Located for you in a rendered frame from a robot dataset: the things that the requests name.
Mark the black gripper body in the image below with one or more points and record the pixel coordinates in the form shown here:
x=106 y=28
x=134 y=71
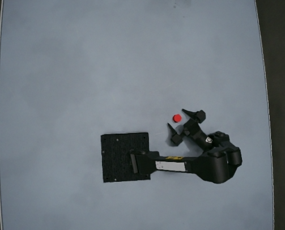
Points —
x=199 y=117

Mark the red short cylinder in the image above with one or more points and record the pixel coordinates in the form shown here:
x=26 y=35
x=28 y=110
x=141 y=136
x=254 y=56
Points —
x=177 y=118

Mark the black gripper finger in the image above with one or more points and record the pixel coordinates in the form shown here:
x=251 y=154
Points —
x=172 y=129
x=190 y=114

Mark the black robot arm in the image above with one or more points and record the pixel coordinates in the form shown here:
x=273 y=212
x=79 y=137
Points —
x=211 y=166

